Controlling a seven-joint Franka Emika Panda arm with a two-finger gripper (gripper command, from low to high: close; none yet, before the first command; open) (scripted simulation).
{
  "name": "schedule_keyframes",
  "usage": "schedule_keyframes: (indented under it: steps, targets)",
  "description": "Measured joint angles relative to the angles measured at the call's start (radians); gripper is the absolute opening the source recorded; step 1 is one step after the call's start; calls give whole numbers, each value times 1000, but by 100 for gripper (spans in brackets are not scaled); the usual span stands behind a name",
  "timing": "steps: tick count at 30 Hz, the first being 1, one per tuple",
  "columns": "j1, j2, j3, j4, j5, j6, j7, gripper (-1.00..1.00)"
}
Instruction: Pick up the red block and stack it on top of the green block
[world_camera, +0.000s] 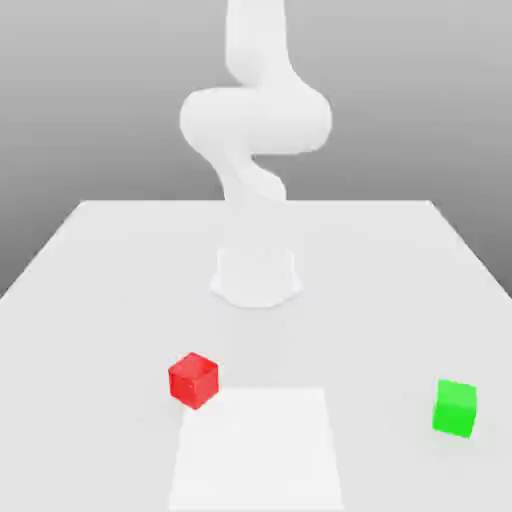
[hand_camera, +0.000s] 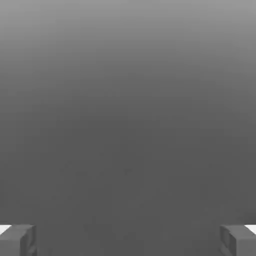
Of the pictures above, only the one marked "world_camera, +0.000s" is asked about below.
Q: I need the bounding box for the small red cube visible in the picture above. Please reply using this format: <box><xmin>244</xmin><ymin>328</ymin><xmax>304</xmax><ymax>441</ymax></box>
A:
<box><xmin>167</xmin><ymin>351</ymin><xmax>221</xmax><ymax>412</ymax></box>

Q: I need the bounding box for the small green cube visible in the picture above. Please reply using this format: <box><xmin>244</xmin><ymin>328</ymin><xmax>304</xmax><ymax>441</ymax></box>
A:
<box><xmin>431</xmin><ymin>378</ymin><xmax>478</xmax><ymax>440</ymax></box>

